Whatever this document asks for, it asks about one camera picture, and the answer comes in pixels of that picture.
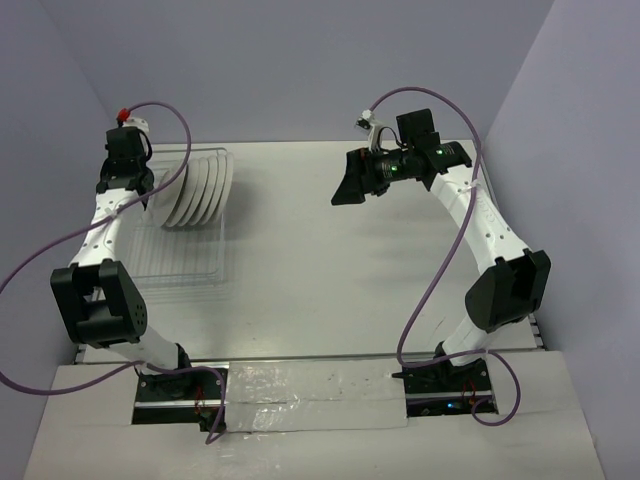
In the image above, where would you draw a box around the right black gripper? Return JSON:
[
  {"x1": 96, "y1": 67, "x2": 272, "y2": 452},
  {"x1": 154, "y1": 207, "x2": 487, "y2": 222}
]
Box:
[{"x1": 332, "y1": 144, "x2": 415, "y2": 205}]

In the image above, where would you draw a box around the teal red ring plate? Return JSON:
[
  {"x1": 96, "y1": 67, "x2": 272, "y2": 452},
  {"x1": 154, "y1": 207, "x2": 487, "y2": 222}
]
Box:
[
  {"x1": 164, "y1": 161, "x2": 200, "y2": 227},
  {"x1": 178, "y1": 158, "x2": 205, "y2": 227}
]

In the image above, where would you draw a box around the hao shi plate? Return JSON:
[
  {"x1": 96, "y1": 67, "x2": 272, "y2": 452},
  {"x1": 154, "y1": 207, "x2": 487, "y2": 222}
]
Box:
[
  {"x1": 188, "y1": 156, "x2": 218, "y2": 226},
  {"x1": 196, "y1": 155, "x2": 223, "y2": 225}
]

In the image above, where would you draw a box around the teal rim plate steam logo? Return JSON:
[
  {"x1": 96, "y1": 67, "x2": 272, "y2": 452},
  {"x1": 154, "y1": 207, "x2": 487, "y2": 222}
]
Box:
[{"x1": 203, "y1": 150, "x2": 227, "y2": 223}]

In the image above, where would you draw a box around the orange sunburst plate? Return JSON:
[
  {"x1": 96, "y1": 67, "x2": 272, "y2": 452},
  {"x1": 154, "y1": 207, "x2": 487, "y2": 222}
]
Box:
[{"x1": 214, "y1": 151, "x2": 235, "y2": 221}]

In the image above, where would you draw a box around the red character plate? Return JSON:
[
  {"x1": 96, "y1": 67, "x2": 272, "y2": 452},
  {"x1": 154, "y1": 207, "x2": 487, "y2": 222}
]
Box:
[{"x1": 149, "y1": 169, "x2": 186, "y2": 227}]

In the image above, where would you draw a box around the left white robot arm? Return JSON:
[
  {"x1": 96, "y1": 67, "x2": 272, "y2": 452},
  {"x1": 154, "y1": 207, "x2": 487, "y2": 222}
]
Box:
[{"x1": 50, "y1": 122, "x2": 196, "y2": 399}]

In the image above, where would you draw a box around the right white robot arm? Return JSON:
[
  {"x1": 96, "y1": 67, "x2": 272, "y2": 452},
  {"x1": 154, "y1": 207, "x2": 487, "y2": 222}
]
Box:
[{"x1": 331, "y1": 109, "x2": 551, "y2": 391}]

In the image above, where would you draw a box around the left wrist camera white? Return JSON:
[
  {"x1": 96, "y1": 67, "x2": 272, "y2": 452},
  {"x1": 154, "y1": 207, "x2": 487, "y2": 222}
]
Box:
[{"x1": 116, "y1": 108, "x2": 150, "y2": 134}]

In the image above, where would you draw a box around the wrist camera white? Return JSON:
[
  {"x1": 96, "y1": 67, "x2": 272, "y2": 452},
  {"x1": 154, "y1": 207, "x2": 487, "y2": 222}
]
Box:
[
  {"x1": 355, "y1": 109, "x2": 386, "y2": 152},
  {"x1": 116, "y1": 108, "x2": 150, "y2": 134}
]

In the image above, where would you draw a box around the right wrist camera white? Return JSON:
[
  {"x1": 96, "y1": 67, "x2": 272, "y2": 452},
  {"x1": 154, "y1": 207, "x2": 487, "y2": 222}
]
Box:
[{"x1": 355, "y1": 109, "x2": 386, "y2": 152}]

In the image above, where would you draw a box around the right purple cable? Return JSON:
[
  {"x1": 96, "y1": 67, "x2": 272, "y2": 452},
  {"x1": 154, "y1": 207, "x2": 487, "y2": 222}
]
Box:
[{"x1": 397, "y1": 87, "x2": 524, "y2": 427}]

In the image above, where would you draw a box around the wire dish rack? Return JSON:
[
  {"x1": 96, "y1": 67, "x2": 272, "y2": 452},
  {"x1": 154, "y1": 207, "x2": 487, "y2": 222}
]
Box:
[{"x1": 124, "y1": 148, "x2": 227, "y2": 289}]

